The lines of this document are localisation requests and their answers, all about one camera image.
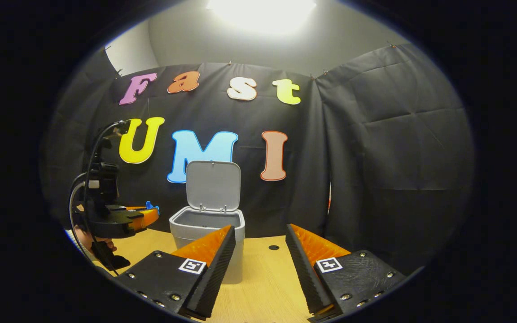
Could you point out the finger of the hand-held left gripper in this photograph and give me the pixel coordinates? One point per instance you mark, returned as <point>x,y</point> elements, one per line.
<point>135,207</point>
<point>147,220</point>

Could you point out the white desktop garbage bin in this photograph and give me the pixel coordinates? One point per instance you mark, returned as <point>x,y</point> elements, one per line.
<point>213,188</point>

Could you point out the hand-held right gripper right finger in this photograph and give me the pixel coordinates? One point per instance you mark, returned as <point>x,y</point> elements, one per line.
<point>303,269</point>

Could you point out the blue paper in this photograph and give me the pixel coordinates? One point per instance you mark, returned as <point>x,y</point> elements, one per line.
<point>151,207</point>

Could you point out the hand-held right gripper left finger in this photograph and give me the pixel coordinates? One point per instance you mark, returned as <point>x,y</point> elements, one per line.
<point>213,273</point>

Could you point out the wooden desktop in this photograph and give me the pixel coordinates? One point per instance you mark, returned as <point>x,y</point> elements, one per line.
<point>267,278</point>

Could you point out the long ceiling light panel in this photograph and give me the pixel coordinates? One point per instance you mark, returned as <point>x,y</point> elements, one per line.
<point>263,13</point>

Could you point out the black backdrop cloth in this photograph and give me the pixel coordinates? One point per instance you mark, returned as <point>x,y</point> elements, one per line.
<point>375,157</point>

